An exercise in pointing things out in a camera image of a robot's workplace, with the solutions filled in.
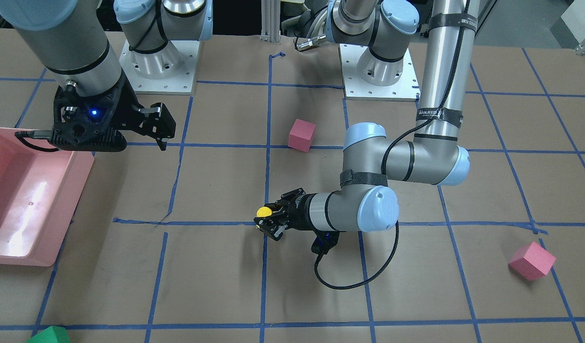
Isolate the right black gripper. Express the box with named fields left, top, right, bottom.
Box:
left=48, top=72, right=176, bottom=152

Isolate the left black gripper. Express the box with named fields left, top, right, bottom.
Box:
left=256, top=188, right=339, bottom=255

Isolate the yellow push button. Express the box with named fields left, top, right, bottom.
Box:
left=254, top=206, right=273, bottom=230

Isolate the pink cube near left arm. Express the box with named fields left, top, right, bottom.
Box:
left=508, top=242, right=556, bottom=282

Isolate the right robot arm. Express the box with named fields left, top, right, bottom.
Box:
left=0, top=0, right=213, bottom=152

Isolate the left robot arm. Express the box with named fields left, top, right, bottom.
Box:
left=254, top=0, right=479, bottom=253

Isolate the pink cube centre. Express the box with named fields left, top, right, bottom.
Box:
left=287, top=119, right=317, bottom=152

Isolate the pink plastic bin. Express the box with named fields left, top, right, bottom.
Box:
left=0, top=127, right=94, bottom=266

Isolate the green cube near bin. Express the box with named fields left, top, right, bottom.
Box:
left=26, top=326, right=71, bottom=343

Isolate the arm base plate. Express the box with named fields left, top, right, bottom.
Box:
left=119, top=40, right=201, bottom=95
left=339, top=44, right=421, bottom=101

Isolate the aluminium frame post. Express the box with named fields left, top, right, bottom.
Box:
left=259, top=0, right=281, bottom=45

